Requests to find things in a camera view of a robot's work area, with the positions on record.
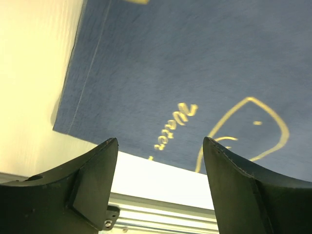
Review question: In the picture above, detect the aluminium rail base frame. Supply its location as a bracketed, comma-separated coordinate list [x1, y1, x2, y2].
[0, 172, 219, 234]

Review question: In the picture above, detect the blue placemat cloth gold pattern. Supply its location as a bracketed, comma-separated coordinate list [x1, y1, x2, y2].
[53, 0, 312, 181]

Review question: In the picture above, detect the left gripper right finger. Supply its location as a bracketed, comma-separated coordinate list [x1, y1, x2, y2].
[203, 137, 312, 234]

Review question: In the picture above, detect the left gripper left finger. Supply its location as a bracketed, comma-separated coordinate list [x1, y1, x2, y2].
[0, 138, 118, 234]

